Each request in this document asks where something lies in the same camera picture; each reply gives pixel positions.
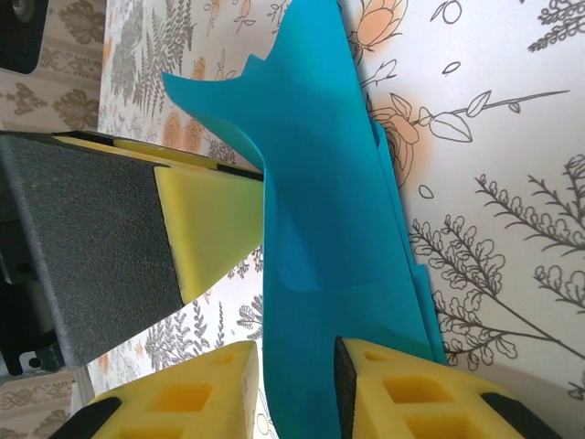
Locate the teal cloth square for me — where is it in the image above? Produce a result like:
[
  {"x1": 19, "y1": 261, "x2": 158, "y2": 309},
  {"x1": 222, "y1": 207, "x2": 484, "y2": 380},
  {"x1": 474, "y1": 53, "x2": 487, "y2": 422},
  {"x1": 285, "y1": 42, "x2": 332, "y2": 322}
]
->
[{"x1": 162, "y1": 0, "x2": 447, "y2": 439}]

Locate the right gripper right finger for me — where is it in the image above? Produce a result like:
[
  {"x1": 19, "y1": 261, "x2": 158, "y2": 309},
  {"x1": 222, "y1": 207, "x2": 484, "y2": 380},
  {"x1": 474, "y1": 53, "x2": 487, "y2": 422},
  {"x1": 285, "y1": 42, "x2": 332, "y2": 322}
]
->
[{"x1": 334, "y1": 336, "x2": 566, "y2": 439}]

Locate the floral patterned table cover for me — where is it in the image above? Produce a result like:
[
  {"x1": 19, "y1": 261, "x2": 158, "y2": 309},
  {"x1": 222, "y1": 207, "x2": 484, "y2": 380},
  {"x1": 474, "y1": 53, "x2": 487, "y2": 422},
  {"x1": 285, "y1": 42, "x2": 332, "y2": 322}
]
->
[{"x1": 86, "y1": 0, "x2": 585, "y2": 439}]

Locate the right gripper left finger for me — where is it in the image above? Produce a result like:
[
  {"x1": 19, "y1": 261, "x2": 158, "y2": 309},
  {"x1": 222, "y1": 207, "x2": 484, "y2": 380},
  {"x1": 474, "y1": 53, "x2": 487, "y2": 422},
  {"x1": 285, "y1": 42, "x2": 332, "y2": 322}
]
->
[{"x1": 48, "y1": 340, "x2": 264, "y2": 439}]

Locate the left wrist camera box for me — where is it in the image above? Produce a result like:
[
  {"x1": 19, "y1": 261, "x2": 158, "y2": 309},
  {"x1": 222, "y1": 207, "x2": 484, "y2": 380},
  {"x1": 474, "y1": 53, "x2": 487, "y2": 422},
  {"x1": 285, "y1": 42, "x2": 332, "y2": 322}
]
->
[{"x1": 0, "y1": 0, "x2": 49, "y2": 77}]

